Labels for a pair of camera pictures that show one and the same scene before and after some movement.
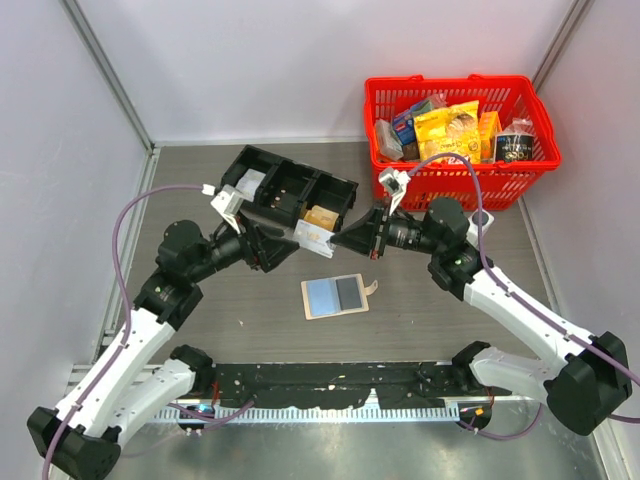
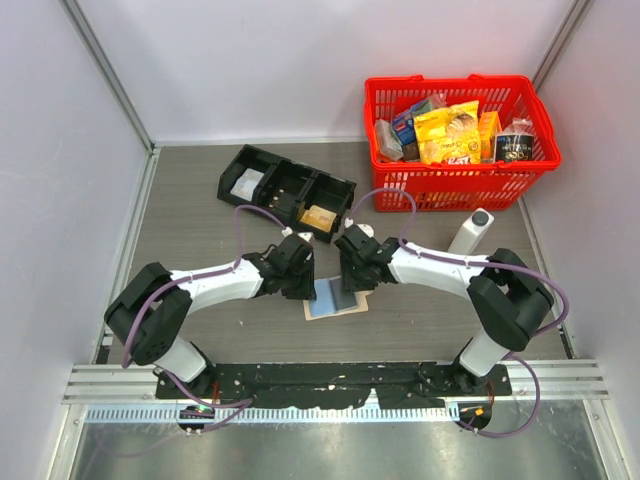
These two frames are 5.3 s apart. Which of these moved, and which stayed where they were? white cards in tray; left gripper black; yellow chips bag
Moved: left gripper black
Stayed: white cards in tray; yellow chips bag
